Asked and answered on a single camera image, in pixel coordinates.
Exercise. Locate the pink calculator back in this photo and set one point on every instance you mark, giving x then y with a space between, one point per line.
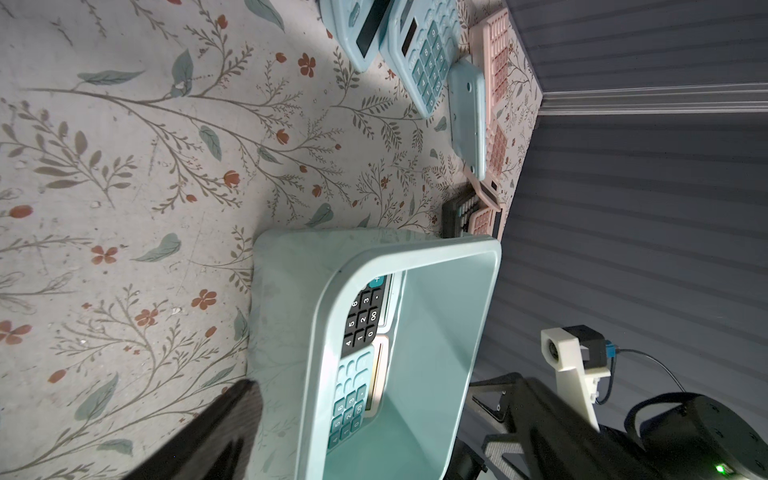
490 46

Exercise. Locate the mint green storage box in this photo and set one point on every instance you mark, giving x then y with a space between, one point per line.
303 285

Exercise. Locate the floral table mat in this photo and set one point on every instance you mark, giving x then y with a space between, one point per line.
144 146

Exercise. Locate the black calculator under pink one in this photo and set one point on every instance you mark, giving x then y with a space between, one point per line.
456 213

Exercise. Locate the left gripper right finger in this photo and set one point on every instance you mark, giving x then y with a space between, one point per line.
558 443

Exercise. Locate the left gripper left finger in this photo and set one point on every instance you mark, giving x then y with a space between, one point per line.
215 445

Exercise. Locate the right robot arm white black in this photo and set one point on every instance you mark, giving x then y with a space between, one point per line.
677 435

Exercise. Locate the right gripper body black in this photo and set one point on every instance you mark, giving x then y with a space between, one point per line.
499 403

